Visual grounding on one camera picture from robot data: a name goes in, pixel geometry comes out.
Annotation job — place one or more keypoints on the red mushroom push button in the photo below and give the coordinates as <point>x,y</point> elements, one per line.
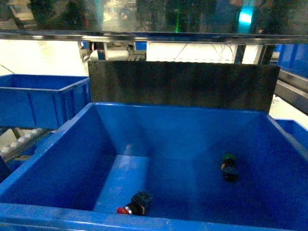
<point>138,206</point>

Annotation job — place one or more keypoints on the blue bin on left shelf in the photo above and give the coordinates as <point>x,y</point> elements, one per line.
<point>107,153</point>

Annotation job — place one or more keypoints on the black corrugated panel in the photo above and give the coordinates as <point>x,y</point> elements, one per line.
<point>215,85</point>

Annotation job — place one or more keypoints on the green push button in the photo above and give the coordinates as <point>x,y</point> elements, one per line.
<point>229,168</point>

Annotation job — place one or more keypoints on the blue bin far left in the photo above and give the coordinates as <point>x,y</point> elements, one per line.
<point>41,101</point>

